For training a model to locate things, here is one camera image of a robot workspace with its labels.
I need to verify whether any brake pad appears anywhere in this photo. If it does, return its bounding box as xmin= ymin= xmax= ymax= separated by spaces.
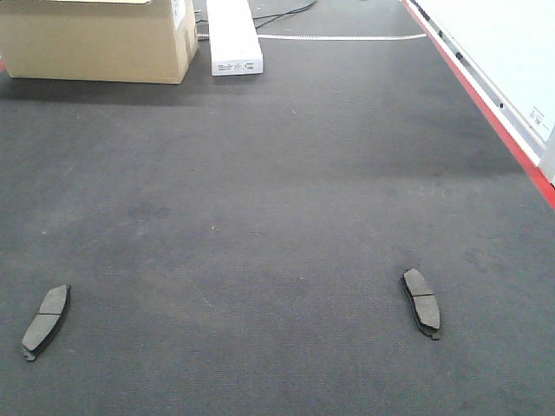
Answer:
xmin=21 ymin=284 xmax=71 ymax=362
xmin=401 ymin=268 xmax=441 ymax=341

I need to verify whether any dark grey conveyor belt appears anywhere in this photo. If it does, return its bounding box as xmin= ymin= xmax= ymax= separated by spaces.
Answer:
xmin=1 ymin=1 xmax=554 ymax=415

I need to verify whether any long white box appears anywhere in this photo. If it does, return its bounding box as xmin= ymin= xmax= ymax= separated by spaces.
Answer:
xmin=206 ymin=0 xmax=264 ymax=76

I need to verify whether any cardboard box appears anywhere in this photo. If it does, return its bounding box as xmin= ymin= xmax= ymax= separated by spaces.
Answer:
xmin=1 ymin=1 xmax=198 ymax=84

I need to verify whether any white side guard panel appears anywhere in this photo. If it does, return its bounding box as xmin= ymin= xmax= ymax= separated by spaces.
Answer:
xmin=416 ymin=1 xmax=554 ymax=182

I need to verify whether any black floor cable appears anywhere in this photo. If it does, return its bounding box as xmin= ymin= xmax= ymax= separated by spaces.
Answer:
xmin=194 ymin=0 xmax=320 ymax=30

